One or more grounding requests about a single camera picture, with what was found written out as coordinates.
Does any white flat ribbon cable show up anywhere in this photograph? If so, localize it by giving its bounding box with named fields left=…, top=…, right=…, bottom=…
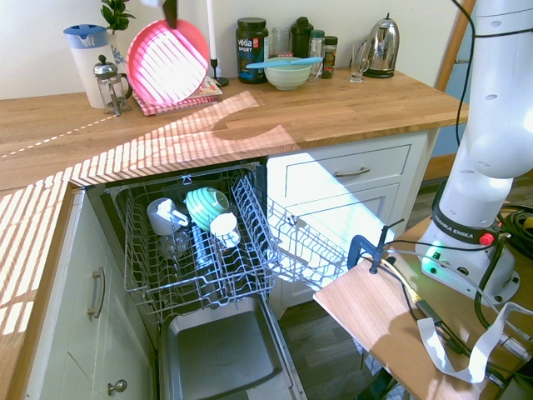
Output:
left=416, top=301, right=533, bottom=385

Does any coral round plastic plate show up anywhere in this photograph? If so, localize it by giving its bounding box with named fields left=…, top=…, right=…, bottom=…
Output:
left=125, top=18, right=211, bottom=105

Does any black Vega protein tub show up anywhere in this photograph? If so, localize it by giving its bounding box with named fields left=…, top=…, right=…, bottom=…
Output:
left=236, top=17, right=271, bottom=85

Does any white water jug blue lid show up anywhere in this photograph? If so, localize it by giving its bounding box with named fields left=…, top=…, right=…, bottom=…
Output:
left=62, top=23, right=121, bottom=110

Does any small clear drinking glass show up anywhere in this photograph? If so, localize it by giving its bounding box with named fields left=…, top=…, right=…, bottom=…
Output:
left=349, top=41, right=371, bottom=84

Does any spice jar black lid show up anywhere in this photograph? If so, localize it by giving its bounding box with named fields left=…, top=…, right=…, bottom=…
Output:
left=321, top=35, right=340, bottom=81

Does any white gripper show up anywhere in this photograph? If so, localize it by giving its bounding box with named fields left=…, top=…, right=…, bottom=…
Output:
left=139, top=0, right=181, bottom=30

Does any grey open dishwasher door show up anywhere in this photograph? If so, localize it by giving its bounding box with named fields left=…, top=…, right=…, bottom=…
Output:
left=156, top=295, right=308, bottom=400

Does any mint green striped bowl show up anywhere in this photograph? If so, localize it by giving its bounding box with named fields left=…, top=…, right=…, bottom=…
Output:
left=184, top=187, right=232, bottom=233

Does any large white mug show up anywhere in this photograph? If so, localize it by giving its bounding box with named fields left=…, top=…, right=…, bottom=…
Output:
left=146, top=197, right=189, bottom=236

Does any light blue plastic spatula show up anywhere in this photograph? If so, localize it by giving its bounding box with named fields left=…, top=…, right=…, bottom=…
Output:
left=245, top=55, right=324, bottom=71

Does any pale green ribbed bowl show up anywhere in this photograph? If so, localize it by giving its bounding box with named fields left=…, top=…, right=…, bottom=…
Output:
left=263, top=57, right=313, bottom=92

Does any black yellow cable bundle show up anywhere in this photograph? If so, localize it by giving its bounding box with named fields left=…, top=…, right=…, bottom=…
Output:
left=497, top=202, right=533, bottom=260

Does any glass French press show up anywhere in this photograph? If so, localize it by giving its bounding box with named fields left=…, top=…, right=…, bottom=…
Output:
left=92, top=54, right=134, bottom=118

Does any clear bottle dark green lid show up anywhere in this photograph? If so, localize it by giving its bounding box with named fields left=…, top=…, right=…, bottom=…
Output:
left=308, top=28, right=326, bottom=83

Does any metal wire dishwasher rack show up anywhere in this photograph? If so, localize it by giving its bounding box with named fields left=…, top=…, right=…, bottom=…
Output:
left=114, top=164, right=281, bottom=328

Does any tall white candle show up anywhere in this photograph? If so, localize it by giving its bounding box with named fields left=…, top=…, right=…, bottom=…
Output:
left=206, top=0, right=217, bottom=60

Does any grey round cable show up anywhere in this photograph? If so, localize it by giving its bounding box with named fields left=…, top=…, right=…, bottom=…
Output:
left=386, top=248, right=508, bottom=320

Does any black shaker bottle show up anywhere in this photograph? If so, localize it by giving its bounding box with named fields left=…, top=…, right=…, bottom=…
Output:
left=290, top=16, right=315, bottom=60

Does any clear glass in rack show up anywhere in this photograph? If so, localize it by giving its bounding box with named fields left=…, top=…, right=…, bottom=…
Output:
left=157, top=232, right=192, bottom=260

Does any red checkered cloth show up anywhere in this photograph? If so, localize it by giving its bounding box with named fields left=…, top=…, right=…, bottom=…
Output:
left=132, top=87, right=220, bottom=118

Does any clear glass jar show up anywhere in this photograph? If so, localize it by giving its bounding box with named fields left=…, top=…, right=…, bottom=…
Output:
left=270, top=27, right=293, bottom=58

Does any green leafy plant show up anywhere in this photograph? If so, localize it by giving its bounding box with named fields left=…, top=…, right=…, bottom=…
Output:
left=100, top=0, right=137, bottom=35

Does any slanted wooden beam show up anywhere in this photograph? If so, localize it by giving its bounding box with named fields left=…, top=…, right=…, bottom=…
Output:
left=434, top=0, right=476, bottom=91

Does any blue clamp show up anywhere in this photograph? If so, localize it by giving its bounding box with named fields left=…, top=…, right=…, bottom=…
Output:
left=346, top=217, right=406, bottom=275

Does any black candle holder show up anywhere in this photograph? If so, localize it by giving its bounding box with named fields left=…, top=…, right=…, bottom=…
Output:
left=209, top=57, right=231, bottom=88

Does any black hanging arm cable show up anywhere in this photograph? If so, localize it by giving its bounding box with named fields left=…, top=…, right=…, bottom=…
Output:
left=451, top=0, right=477, bottom=148

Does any curved metal drawer handle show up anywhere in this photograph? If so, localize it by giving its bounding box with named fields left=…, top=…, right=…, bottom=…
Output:
left=333, top=166, right=371, bottom=179

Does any white cabinet with drawer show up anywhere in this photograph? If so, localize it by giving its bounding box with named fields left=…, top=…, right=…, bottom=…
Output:
left=266, top=127, right=441, bottom=310

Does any small black adapter box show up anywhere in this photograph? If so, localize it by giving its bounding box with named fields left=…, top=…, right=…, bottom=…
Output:
left=416, top=298, right=443, bottom=325

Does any white blue floral vase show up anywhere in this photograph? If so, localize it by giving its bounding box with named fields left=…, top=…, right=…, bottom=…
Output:
left=108, top=31, right=130, bottom=70

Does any thin black table cable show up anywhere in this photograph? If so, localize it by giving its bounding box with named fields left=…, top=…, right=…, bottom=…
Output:
left=373, top=248, right=474, bottom=358

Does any dark tall tumbler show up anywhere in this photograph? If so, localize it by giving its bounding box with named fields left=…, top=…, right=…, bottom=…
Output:
left=191, top=226, right=214, bottom=268

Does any white corner cabinet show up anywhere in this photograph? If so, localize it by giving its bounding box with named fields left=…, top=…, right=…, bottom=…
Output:
left=23, top=187, right=158, bottom=400

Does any colourful printed book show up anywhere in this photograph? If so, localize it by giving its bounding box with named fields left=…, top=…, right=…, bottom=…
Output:
left=182, top=74, right=224, bottom=102

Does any brushed metal cabinet bar handle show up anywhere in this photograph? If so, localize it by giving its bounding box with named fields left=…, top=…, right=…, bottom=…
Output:
left=87, top=266, right=107, bottom=320

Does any stainless steel electric kettle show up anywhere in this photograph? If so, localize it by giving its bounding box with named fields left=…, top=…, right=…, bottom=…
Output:
left=363, top=12, right=402, bottom=80

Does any small white cup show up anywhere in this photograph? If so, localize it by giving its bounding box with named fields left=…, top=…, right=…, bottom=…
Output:
left=208, top=212, right=243, bottom=249

